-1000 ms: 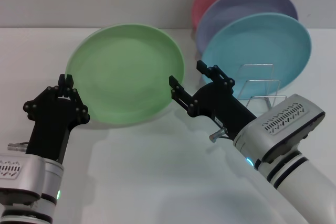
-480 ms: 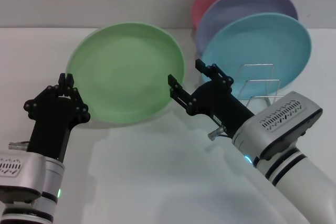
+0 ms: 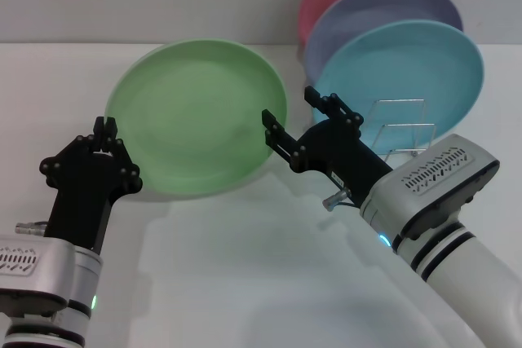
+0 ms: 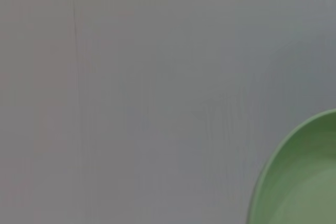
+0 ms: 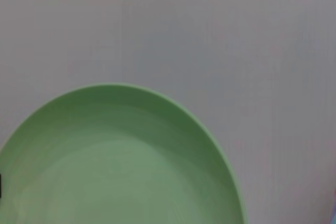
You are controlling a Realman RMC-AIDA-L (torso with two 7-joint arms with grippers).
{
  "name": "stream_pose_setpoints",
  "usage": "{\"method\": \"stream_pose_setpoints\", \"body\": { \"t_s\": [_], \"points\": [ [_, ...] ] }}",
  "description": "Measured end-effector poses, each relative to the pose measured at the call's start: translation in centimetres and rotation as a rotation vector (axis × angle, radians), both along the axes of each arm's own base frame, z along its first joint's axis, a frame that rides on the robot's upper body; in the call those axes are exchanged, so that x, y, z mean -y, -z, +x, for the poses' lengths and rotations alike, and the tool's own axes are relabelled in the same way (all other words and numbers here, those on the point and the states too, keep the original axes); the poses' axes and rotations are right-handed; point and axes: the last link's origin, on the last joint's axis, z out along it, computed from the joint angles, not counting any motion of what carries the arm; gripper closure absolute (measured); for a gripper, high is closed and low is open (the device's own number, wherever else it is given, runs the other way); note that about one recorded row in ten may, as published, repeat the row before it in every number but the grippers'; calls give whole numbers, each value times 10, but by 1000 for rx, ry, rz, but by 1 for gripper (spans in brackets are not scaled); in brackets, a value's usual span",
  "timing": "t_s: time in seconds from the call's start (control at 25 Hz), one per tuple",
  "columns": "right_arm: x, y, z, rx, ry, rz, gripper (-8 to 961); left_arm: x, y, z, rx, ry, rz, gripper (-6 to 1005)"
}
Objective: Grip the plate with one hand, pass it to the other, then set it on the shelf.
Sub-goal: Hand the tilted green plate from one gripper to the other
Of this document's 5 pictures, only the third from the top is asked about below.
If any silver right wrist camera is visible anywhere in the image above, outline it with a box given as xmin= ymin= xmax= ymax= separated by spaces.
xmin=373 ymin=134 xmax=501 ymax=241

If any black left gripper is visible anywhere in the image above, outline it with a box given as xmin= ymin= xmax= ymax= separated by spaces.
xmin=40 ymin=117 xmax=143 ymax=255

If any silver wire plate rack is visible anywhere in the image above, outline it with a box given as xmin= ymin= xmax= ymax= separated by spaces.
xmin=366 ymin=98 xmax=437 ymax=157

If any purple plate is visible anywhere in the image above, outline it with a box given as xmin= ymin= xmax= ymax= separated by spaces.
xmin=303 ymin=0 xmax=465 ymax=84

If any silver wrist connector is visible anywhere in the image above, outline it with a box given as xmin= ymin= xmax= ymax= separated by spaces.
xmin=322 ymin=187 xmax=352 ymax=210
xmin=15 ymin=221 xmax=50 ymax=237

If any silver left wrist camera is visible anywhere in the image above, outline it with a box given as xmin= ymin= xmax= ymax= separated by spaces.
xmin=0 ymin=235 xmax=78 ymax=315

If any green plate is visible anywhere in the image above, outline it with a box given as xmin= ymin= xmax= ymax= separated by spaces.
xmin=104 ymin=38 xmax=288 ymax=202

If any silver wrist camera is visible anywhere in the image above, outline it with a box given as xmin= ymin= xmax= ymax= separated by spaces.
xmin=373 ymin=134 xmax=501 ymax=241
xmin=0 ymin=235 xmax=78 ymax=315

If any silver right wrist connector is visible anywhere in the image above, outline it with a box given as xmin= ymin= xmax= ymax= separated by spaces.
xmin=322 ymin=187 xmax=352 ymax=210

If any teal plate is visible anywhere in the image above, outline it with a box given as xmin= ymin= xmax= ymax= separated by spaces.
xmin=312 ymin=19 xmax=486 ymax=153

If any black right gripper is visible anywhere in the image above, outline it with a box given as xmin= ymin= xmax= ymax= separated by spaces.
xmin=261 ymin=86 xmax=395 ymax=202

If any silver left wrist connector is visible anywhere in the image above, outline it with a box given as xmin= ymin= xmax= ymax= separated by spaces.
xmin=15 ymin=221 xmax=50 ymax=237

